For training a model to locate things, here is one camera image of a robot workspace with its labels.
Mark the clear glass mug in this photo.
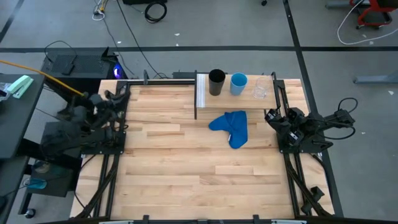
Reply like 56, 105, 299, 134
252, 75, 272, 100

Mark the light blue plastic cup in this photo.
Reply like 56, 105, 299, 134
229, 72, 249, 96

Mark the tall black cup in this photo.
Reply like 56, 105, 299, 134
208, 68, 227, 96

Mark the wooden shelf with black legs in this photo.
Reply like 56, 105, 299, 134
193, 71, 280, 121

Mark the blue cloth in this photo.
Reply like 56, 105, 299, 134
208, 110, 249, 150

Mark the black computer tower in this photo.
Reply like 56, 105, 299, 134
41, 46, 121, 91

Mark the mint green stapler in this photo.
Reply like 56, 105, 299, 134
7, 75, 35, 100

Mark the black side desk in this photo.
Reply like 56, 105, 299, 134
0, 73, 46, 160

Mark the black utility cart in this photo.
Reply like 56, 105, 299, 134
17, 156, 77, 219

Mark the grey floor bar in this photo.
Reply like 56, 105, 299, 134
352, 69, 398, 85

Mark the red cart base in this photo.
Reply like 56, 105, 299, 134
349, 0, 394, 30

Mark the black table frame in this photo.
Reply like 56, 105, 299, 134
70, 70, 345, 224

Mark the long black floor cable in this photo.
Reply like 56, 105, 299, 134
116, 0, 164, 79

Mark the yellow cable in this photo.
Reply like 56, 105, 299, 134
0, 59, 87, 96

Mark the coiled black cable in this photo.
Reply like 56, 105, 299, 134
144, 1, 168, 24

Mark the white floor cable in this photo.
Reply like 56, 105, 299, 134
336, 0, 398, 45

